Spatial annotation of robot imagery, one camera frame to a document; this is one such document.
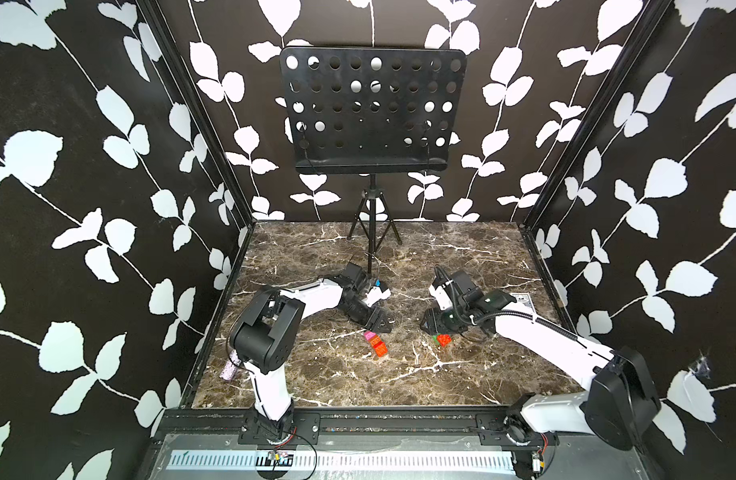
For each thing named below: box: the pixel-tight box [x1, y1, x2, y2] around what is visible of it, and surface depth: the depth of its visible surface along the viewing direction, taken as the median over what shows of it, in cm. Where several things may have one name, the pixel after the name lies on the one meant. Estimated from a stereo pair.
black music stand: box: [280, 46, 468, 274], surface depth 64 cm
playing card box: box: [510, 292, 535, 310], surface depth 100 cm
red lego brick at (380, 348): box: [373, 340, 388, 357], surface depth 88 cm
